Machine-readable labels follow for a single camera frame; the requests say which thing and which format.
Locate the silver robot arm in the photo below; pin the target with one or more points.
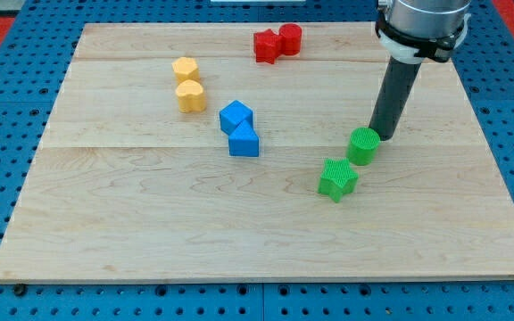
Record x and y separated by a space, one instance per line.
415 30

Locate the wooden board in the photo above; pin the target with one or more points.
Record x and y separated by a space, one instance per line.
127 189

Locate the green star block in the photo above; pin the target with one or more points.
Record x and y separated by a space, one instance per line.
337 179

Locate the red star block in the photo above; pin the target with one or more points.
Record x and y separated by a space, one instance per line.
267 46

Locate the blue triangle block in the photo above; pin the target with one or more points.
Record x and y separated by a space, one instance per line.
243 141

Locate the blue cube block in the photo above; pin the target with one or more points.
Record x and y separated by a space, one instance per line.
233 115

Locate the yellow heart block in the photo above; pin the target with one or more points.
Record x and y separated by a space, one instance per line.
191 96

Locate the green cylinder block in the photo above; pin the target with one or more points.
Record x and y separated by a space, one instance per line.
362 147

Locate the yellow hexagon block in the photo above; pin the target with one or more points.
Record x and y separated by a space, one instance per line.
186 68

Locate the red cylinder block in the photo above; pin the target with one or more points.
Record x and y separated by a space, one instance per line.
291 35

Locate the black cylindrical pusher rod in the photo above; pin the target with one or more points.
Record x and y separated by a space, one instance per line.
393 94

